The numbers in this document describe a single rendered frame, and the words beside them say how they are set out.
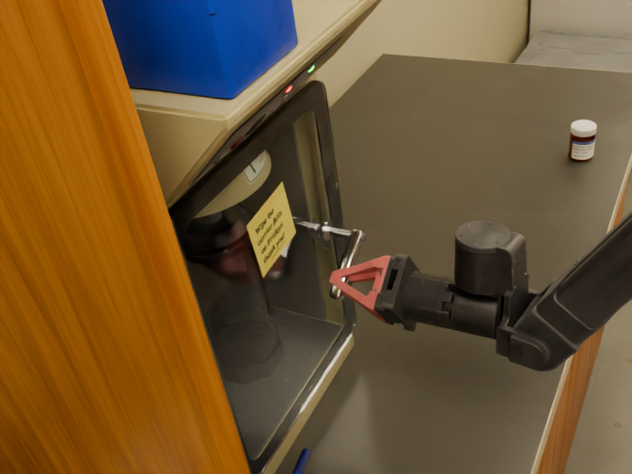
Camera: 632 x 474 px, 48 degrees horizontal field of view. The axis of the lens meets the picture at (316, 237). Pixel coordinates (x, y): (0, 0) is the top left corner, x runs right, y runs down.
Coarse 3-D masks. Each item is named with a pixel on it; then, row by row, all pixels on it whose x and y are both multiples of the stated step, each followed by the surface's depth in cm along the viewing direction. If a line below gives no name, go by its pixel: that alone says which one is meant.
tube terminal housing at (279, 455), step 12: (276, 108) 75; (264, 120) 73; (252, 132) 72; (240, 144) 70; (348, 348) 106; (336, 360) 102; (336, 372) 103; (324, 384) 100; (312, 396) 97; (312, 408) 98; (300, 420) 95; (288, 444) 93; (276, 456) 91; (276, 468) 92
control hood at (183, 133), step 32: (320, 0) 64; (352, 0) 63; (320, 32) 57; (352, 32) 73; (288, 64) 54; (320, 64) 72; (160, 96) 51; (192, 96) 51; (256, 96) 50; (160, 128) 51; (192, 128) 49; (224, 128) 48; (160, 160) 53; (192, 160) 51
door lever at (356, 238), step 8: (328, 224) 88; (328, 232) 87; (336, 232) 87; (344, 232) 86; (352, 232) 86; (360, 232) 86; (352, 240) 85; (360, 240) 85; (352, 248) 85; (344, 256) 85; (352, 256) 85; (344, 264) 85; (352, 264) 85; (344, 280) 84; (336, 288) 84; (336, 296) 84
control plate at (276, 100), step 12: (288, 84) 58; (300, 84) 69; (276, 96) 58; (288, 96) 69; (264, 108) 57; (252, 120) 57; (240, 132) 56; (228, 144) 56; (216, 156) 56; (204, 168) 57
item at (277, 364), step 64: (320, 128) 81; (192, 192) 63; (256, 192) 72; (320, 192) 85; (192, 256) 64; (320, 256) 88; (256, 320) 77; (320, 320) 92; (256, 384) 80; (320, 384) 96; (256, 448) 83
